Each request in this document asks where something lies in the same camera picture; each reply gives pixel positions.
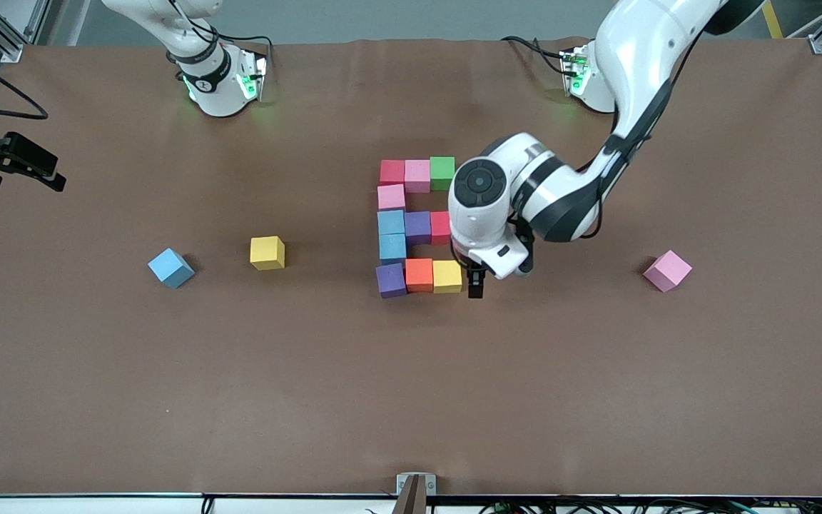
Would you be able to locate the grey metal camera bracket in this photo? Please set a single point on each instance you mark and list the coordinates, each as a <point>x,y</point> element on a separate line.
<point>416,489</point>

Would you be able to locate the brown table mat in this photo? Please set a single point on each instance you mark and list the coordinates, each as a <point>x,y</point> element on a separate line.
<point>411,414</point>

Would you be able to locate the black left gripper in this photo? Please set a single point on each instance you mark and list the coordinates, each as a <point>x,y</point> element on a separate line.
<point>475,280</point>

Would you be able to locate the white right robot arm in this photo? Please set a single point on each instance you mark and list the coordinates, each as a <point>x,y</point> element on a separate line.
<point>225,71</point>

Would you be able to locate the red foam cube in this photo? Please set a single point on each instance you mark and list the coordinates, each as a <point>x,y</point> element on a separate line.
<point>392,171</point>
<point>439,228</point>

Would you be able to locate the green foam cube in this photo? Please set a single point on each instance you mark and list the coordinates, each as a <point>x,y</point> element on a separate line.
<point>442,173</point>

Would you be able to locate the pink foam cube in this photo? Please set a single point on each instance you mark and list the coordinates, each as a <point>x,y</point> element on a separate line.
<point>667,270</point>
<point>417,175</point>
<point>391,197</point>

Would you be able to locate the blue foam cube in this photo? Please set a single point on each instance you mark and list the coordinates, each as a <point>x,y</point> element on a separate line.
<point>392,248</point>
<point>170,268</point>
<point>391,222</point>

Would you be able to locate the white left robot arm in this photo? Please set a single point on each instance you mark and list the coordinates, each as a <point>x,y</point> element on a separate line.
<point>639,57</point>

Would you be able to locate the white table edge rail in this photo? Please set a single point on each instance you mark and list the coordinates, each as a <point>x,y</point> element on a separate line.
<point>97,505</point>

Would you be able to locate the purple foam cube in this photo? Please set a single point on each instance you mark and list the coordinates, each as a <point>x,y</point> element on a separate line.
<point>391,280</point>
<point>418,227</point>

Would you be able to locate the yellow foam cube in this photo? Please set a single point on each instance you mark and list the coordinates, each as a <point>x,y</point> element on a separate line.
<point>447,277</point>
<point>267,253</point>

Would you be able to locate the yellow floor tape line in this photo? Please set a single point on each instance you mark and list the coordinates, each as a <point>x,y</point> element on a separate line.
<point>773,21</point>

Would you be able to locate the orange foam cube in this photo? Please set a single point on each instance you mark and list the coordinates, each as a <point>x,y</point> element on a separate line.
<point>419,275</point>

